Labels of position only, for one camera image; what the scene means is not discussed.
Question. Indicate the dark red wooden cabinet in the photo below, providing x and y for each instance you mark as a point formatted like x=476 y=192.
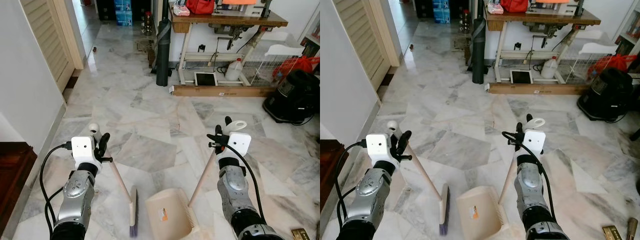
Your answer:
x=15 y=185
x=331 y=175

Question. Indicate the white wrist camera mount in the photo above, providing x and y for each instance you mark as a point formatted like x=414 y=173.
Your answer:
x=85 y=150
x=240 y=145
x=534 y=142
x=381 y=147

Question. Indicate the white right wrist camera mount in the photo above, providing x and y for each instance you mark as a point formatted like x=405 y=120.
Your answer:
x=240 y=145
x=534 y=142

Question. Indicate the red plastic bag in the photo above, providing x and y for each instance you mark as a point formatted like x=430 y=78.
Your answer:
x=617 y=61
x=297 y=65

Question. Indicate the wooden sewing table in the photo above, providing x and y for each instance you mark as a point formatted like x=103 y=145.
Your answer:
x=542 y=17
x=230 y=19

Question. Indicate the red handbag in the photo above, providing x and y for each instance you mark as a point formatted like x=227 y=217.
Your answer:
x=514 y=5
x=200 y=6

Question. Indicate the louvred wooden door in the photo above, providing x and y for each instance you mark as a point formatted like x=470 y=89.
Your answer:
x=50 y=35
x=362 y=35

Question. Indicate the flat brass scrap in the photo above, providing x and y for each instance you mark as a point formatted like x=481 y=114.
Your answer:
x=300 y=235
x=612 y=233

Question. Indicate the pink tissue pack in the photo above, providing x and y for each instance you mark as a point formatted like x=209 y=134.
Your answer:
x=181 y=9
x=495 y=8

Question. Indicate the brown cylindrical scrap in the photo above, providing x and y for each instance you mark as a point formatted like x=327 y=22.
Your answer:
x=633 y=230

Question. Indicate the dark glass bottle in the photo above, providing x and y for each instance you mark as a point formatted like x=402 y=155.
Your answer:
x=147 y=25
x=466 y=22

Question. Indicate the black floor appliance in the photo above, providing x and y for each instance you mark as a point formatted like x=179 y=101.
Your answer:
x=610 y=95
x=295 y=97

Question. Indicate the white plastic jug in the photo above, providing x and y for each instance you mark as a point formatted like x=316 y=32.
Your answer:
x=234 y=71
x=550 y=69

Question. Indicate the white framed tablet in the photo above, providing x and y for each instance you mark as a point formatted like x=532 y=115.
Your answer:
x=205 y=79
x=521 y=77

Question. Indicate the long flat cardboard box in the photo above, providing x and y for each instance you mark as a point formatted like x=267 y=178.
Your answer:
x=225 y=91
x=540 y=89

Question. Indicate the wooden broom with purple bristles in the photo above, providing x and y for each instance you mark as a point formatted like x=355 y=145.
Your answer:
x=425 y=175
x=120 y=182

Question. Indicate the white plastic board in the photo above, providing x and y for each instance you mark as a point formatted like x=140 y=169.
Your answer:
x=597 y=48
x=282 y=50

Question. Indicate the blue cartons stack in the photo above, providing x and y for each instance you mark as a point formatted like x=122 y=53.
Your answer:
x=441 y=11
x=123 y=12

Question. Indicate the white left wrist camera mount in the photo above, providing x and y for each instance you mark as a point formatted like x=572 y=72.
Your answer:
x=85 y=150
x=381 y=147

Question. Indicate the tall black rolled mat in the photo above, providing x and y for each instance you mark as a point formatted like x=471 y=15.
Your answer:
x=478 y=50
x=163 y=50

